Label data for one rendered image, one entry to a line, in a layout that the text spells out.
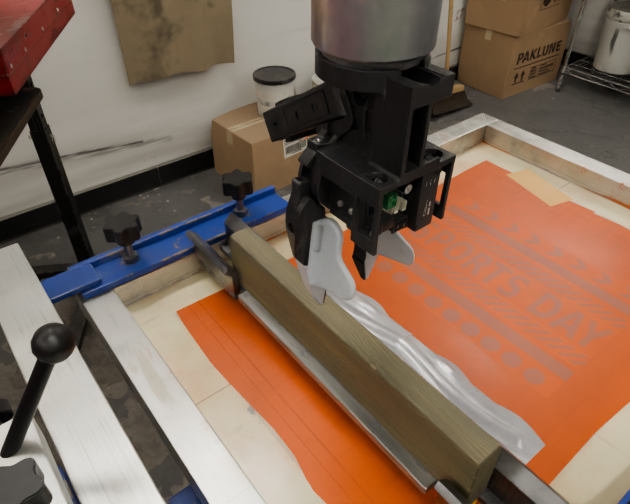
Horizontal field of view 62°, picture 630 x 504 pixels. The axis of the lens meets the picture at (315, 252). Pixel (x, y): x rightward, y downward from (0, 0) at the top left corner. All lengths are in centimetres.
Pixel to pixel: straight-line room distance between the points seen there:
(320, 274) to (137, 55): 211
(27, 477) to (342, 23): 32
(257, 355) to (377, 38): 41
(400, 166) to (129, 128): 232
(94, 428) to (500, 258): 55
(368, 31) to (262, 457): 39
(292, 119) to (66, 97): 211
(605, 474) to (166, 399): 42
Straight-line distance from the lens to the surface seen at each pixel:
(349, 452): 55
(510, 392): 62
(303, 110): 39
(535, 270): 77
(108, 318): 65
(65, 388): 53
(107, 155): 262
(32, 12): 139
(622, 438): 63
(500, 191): 92
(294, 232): 39
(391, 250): 44
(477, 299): 70
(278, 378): 59
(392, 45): 31
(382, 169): 34
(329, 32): 32
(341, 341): 49
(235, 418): 57
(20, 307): 62
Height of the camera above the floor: 143
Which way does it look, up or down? 39 degrees down
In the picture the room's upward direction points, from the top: straight up
